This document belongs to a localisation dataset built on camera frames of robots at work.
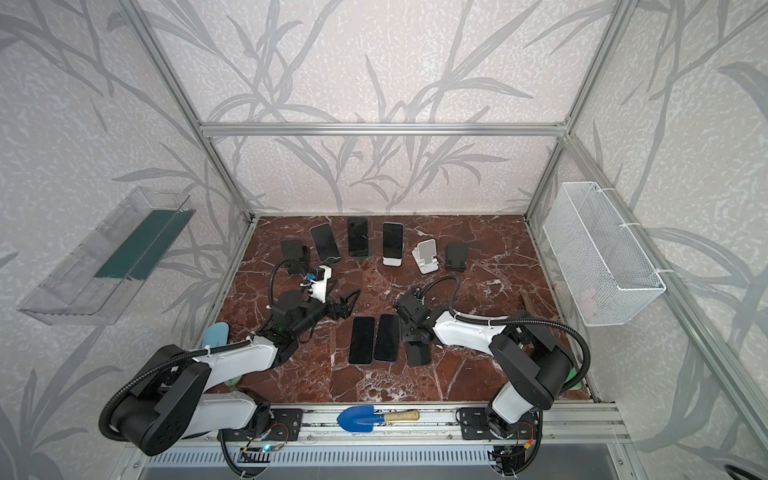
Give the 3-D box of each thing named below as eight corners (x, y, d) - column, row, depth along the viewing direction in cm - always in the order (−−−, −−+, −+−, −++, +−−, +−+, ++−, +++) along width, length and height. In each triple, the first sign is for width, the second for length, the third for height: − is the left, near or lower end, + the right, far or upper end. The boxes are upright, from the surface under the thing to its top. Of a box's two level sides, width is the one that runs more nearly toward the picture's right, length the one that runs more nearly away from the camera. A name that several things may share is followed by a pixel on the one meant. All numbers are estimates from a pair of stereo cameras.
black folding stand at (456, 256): (446, 272, 106) (449, 259, 100) (444, 255, 111) (447, 242, 105) (466, 272, 106) (470, 259, 100) (463, 255, 111) (467, 242, 105)
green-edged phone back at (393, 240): (384, 261, 108) (382, 234, 97) (385, 246, 113) (383, 220, 101) (404, 261, 108) (404, 234, 97) (404, 246, 113) (404, 220, 102)
